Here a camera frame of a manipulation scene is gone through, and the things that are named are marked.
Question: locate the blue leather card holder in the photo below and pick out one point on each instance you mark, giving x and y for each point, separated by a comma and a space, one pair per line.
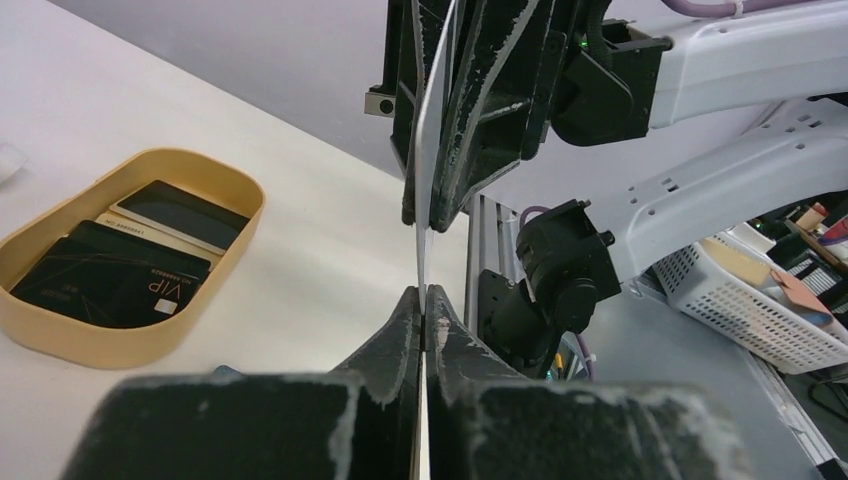
225, 372

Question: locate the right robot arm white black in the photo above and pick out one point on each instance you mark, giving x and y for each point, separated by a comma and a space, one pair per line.
724, 56

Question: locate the white card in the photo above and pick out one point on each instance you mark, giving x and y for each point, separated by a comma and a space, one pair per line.
433, 97

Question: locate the black VIP card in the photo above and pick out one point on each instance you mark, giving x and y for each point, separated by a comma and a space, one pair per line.
107, 278

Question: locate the tan oval card tray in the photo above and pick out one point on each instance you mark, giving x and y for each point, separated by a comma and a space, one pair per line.
97, 347

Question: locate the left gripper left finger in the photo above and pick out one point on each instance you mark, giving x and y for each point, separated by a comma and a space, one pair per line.
356, 421

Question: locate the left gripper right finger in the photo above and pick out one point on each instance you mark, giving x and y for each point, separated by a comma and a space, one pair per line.
487, 421

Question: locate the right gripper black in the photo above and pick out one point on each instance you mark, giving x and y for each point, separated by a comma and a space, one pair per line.
516, 70

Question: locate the black card in tray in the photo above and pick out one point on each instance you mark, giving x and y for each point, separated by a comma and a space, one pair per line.
183, 215

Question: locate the white perforated basket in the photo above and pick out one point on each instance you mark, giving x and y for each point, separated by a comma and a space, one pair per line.
697, 285

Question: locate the cream card in tray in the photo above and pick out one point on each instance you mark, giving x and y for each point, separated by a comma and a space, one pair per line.
137, 229

